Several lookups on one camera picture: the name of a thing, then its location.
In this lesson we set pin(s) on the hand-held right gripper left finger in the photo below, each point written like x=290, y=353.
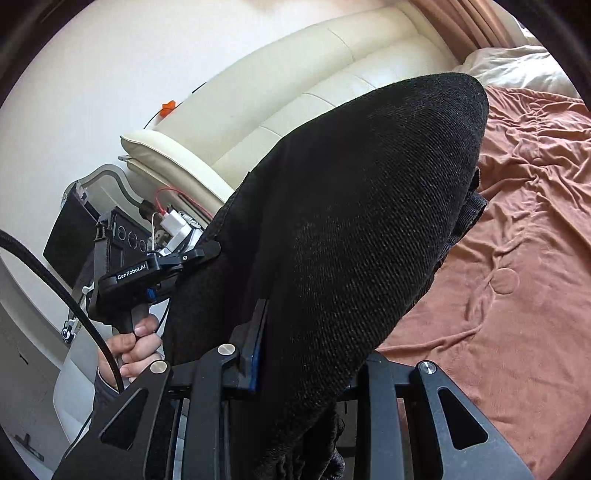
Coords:
x=244, y=360

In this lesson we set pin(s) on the pink curtain beside headboard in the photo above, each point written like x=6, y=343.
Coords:
x=480, y=21

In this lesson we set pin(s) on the cream padded headboard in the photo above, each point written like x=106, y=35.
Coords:
x=323, y=60

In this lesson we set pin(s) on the person's left forearm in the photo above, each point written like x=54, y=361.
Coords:
x=104, y=397

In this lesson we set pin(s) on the black panel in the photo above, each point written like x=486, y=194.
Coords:
x=69, y=230

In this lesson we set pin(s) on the brown blanket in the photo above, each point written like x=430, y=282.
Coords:
x=531, y=230

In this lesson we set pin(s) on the black denim pants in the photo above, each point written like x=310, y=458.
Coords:
x=346, y=207

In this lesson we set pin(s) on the white cabinet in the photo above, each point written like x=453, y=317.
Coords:
x=37, y=369

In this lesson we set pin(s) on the person's left hand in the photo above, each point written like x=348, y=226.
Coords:
x=143, y=346

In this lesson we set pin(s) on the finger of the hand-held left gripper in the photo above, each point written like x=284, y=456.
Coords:
x=189, y=258

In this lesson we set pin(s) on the white charger block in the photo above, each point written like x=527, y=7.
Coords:
x=174, y=222

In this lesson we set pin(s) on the orange clip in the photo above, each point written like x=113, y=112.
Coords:
x=167, y=107

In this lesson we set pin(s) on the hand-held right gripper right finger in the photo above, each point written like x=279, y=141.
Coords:
x=378, y=415

